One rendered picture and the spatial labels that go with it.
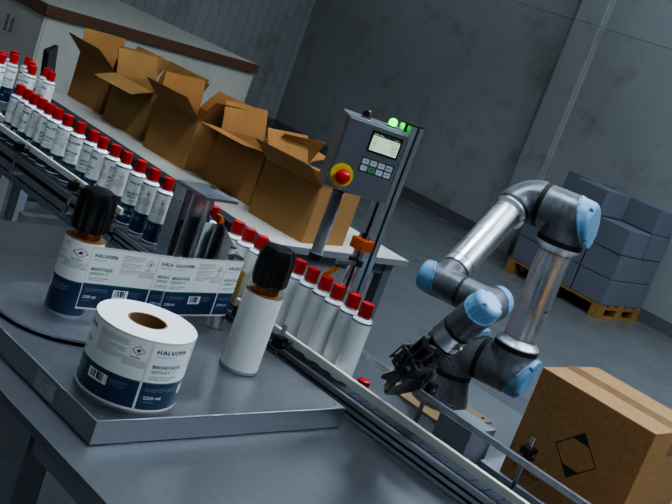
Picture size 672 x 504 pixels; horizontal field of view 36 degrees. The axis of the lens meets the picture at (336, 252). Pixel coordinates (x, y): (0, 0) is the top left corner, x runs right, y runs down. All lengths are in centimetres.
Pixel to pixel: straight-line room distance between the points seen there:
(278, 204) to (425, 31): 784
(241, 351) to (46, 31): 632
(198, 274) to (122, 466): 67
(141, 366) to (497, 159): 921
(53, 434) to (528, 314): 123
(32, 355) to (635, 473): 125
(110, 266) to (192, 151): 257
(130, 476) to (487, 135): 948
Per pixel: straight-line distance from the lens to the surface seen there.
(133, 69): 551
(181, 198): 277
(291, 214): 426
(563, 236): 258
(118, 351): 197
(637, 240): 924
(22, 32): 868
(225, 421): 213
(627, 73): 1038
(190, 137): 483
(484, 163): 1110
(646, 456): 229
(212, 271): 247
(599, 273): 923
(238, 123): 482
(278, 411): 223
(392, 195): 264
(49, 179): 350
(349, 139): 258
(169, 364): 199
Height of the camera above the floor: 170
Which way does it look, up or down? 12 degrees down
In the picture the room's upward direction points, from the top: 20 degrees clockwise
